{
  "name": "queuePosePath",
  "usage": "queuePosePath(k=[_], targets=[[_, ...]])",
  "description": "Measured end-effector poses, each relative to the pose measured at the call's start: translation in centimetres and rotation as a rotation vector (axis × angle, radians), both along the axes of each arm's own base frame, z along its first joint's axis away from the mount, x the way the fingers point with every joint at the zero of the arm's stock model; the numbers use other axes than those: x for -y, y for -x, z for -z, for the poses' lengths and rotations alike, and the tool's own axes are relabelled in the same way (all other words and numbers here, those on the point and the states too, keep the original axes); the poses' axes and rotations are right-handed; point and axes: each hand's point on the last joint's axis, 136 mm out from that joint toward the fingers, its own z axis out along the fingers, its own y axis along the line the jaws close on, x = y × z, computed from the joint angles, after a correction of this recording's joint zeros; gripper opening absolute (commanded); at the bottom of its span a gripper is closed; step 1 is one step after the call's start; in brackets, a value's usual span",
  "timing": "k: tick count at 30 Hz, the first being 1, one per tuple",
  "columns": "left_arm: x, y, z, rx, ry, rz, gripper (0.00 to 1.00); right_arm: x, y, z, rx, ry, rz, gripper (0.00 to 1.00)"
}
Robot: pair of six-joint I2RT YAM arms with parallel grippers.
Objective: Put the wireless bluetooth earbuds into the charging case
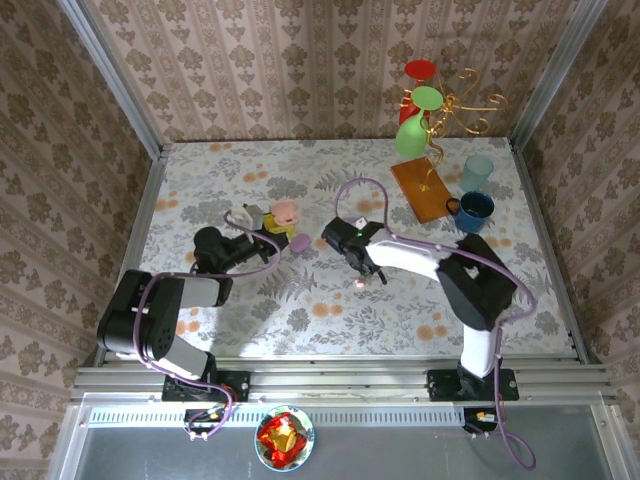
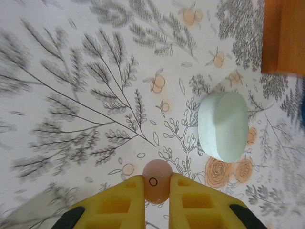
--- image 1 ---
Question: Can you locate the pink earbud charging case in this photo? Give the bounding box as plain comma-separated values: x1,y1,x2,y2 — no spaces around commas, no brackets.
269,198,301,226

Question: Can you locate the floral table cover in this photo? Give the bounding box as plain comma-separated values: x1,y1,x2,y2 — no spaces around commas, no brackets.
137,139,576,359

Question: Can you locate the green plastic wine glass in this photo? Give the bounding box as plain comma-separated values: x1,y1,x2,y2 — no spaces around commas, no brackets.
393,85,445,157

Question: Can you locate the dark blue mug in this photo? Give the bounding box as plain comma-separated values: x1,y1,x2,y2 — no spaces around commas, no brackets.
445,191,496,234

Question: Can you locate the pale teal plastic cup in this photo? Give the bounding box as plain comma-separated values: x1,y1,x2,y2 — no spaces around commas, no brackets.
461,153,496,194

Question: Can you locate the black power connector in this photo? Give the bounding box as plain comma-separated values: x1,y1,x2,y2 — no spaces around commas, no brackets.
462,407,501,434
183,407,226,434

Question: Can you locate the red plastic wine glass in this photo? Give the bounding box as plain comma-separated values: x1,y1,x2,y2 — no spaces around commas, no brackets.
398,58,436,129

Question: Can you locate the red gold foil candy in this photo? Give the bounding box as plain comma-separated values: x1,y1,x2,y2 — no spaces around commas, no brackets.
257,413,307,459

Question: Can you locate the white patterned bowl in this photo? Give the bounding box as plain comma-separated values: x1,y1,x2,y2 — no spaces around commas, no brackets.
253,404,316,472

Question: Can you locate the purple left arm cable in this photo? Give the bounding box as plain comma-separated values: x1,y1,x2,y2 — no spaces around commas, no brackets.
135,209,282,444

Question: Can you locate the aluminium table side rail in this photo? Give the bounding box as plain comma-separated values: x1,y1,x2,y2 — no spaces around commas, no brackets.
47,144,169,480
508,137,604,364

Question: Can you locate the gold wire rack wooden base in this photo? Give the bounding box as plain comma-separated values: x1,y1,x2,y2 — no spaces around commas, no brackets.
389,67,510,225

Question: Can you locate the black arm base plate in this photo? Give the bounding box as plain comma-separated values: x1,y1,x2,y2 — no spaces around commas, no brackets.
162,369,251,404
427,368,520,402

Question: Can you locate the aluminium front rail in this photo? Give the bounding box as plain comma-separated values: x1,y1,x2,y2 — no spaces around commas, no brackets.
69,355,614,404

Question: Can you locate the white slotted cable duct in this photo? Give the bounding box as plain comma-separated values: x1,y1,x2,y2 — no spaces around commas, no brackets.
87,403,466,429

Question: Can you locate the aluminium frame post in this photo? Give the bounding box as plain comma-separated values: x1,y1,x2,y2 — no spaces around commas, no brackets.
57,0,166,160
509,0,609,151

